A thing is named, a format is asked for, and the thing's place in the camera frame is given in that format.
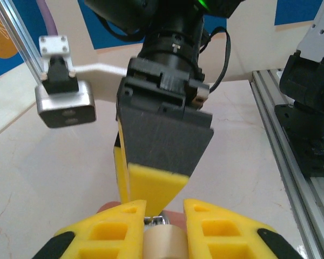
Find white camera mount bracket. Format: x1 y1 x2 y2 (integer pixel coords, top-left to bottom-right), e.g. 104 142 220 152
38 34 128 94

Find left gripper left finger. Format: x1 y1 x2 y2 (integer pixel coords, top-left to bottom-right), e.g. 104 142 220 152
35 199 148 259

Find small white USB stick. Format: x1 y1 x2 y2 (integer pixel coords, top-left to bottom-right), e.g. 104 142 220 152
96 201 186 259

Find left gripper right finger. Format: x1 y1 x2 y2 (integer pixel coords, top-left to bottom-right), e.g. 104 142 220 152
183 199 305 259

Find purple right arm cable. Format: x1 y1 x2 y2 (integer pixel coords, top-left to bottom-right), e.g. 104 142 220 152
37 0 58 36

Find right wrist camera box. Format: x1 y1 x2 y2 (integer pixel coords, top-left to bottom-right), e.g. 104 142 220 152
34 80 97 129

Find aluminium frame post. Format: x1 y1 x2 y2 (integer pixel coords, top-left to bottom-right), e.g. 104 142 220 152
0 0 45 81

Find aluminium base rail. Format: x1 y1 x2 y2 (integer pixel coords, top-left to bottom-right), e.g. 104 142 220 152
249 69 324 259

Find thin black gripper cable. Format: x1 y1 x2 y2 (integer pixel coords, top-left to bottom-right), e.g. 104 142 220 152
204 26 232 94

